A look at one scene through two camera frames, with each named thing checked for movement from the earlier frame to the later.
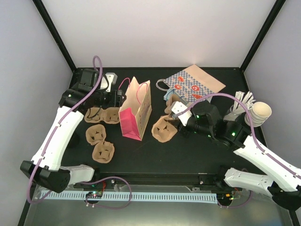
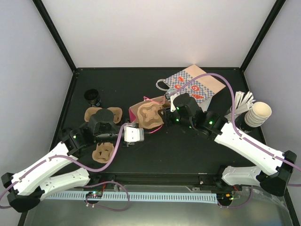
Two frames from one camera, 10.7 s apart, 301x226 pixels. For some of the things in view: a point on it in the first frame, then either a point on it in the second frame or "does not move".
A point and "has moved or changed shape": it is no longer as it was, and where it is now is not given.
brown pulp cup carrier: (110, 115) does not move
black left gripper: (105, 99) -> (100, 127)
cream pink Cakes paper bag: (135, 109) has moved or changed shape
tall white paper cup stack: (260, 112) does not move
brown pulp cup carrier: (163, 130) -> (149, 115)
